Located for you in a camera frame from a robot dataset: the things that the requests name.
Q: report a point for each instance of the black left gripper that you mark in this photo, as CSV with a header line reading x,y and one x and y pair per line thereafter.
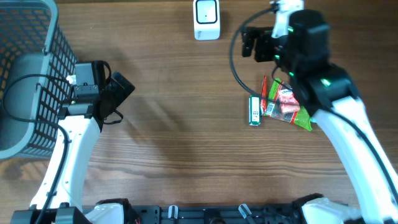
x,y
122,93

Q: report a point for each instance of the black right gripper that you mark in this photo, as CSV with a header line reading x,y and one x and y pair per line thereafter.
x,y
262,37

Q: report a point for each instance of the red stick packet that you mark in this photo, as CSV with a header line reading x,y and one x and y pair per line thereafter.
x,y
264,96

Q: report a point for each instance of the green white small box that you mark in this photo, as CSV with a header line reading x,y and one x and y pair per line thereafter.
x,y
254,111

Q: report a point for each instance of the orange Kleenex tissue pack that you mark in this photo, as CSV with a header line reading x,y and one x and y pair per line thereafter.
x,y
288,103

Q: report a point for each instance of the green gummy candy bag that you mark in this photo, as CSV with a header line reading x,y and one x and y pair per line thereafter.
x,y
300,118

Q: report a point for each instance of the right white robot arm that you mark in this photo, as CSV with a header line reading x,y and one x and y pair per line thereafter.
x,y
298,44

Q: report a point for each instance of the white barcode scanner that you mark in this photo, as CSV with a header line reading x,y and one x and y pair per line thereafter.
x,y
206,19

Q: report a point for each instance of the grey plastic mesh basket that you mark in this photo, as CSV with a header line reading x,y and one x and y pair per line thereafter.
x,y
36,59

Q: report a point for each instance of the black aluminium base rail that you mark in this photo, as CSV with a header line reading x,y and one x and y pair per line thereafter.
x,y
211,214

